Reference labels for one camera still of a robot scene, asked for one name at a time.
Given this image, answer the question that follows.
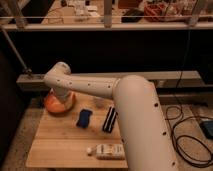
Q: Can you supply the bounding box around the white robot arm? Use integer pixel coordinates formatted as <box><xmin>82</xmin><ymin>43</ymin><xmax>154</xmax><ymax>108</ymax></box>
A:
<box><xmin>44</xmin><ymin>62</ymin><xmax>179</xmax><ymax>171</ymax></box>

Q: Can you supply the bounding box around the orange ceramic bowl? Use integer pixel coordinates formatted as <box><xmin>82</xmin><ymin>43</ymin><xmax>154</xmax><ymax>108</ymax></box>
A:
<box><xmin>44</xmin><ymin>91</ymin><xmax>76</xmax><ymax>114</ymax></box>

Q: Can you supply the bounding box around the black and white eraser brush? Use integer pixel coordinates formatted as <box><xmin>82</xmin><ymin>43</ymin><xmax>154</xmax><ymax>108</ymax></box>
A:
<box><xmin>102</xmin><ymin>107</ymin><xmax>117</xmax><ymax>133</ymax></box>

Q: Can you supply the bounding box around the blue sponge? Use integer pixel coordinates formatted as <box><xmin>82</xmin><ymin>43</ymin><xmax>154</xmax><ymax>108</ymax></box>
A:
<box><xmin>76</xmin><ymin>109</ymin><xmax>92</xmax><ymax>128</ymax></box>

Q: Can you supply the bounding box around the white plastic bottle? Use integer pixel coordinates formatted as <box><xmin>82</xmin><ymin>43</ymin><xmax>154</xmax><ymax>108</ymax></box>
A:
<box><xmin>86</xmin><ymin>144</ymin><xmax>125</xmax><ymax>160</ymax></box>

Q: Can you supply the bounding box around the grey metal beam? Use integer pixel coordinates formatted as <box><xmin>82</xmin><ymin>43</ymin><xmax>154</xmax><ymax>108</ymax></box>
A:
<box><xmin>16</xmin><ymin>71</ymin><xmax>204</xmax><ymax>92</ymax></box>

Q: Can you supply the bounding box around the diagonal metal rod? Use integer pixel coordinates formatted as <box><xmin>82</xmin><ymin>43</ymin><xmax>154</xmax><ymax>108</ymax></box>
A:
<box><xmin>0</xmin><ymin>26</ymin><xmax>32</xmax><ymax>77</ymax></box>

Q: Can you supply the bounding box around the blue power box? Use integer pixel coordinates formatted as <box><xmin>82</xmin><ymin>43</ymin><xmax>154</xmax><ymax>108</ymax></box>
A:
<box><xmin>200</xmin><ymin>121</ymin><xmax>213</xmax><ymax>140</ymax></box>

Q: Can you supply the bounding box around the black floor cable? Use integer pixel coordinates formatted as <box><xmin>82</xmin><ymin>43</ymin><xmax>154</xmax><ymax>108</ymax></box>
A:
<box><xmin>165</xmin><ymin>104</ymin><xmax>213</xmax><ymax>169</ymax></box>

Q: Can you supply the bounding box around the metal window frame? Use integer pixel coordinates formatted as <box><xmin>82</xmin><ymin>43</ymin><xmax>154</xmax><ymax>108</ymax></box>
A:
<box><xmin>0</xmin><ymin>0</ymin><xmax>213</xmax><ymax>31</ymax></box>

